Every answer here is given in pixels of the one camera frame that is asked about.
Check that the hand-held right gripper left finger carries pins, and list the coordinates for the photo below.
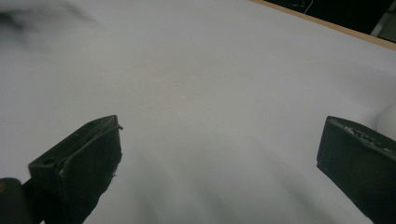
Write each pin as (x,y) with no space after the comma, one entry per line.
(84,168)

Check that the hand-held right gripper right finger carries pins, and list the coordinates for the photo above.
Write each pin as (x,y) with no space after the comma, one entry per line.
(358,161)

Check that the metal stand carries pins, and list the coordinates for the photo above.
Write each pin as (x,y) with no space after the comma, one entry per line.
(383,23)

